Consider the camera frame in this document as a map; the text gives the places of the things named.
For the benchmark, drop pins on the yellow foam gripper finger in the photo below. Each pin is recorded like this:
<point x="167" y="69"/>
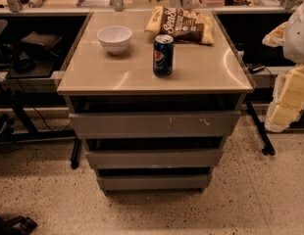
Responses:
<point x="276" y="37"/>
<point x="288" y="100"/>

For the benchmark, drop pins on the grey drawer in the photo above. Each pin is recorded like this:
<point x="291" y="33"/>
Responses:
<point x="154" y="125"/>
<point x="154" y="183"/>
<point x="155" y="158"/>

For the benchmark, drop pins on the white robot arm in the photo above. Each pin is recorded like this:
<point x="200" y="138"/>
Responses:
<point x="293" y="47"/>

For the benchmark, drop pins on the grey top drawer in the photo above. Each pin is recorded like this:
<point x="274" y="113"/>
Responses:
<point x="154" y="125"/>

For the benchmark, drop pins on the grey drawer cabinet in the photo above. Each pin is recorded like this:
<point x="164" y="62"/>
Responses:
<point x="204" y="79"/>

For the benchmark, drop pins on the grey bottom drawer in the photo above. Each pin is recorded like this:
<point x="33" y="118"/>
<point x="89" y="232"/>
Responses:
<point x="154" y="183"/>

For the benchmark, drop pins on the black power adapter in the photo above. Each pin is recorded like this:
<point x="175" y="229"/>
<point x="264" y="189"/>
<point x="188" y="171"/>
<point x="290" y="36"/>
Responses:
<point x="255" y="68"/>

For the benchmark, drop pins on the black table leg right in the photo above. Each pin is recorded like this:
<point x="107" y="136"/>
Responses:
<point x="268" y="147"/>

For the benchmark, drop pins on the black table leg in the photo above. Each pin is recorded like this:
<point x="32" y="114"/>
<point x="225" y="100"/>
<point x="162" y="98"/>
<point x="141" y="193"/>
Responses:
<point x="75" y="154"/>
<point x="268" y="147"/>

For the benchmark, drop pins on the brown chip bag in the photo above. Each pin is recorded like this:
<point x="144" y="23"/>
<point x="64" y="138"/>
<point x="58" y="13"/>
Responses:
<point x="181" y="25"/>

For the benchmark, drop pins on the blue pepsi can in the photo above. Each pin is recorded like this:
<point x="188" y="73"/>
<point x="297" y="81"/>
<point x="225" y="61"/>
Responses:
<point x="163" y="53"/>

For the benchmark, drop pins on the white bowl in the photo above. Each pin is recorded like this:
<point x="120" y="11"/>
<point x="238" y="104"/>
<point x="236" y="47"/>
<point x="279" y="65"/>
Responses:
<point x="115" y="39"/>

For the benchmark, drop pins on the black table leg left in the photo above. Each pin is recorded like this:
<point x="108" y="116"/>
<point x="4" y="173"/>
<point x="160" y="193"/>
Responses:
<point x="75" y="154"/>

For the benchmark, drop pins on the black object floor corner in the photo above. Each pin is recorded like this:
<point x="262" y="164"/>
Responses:
<point x="18" y="225"/>

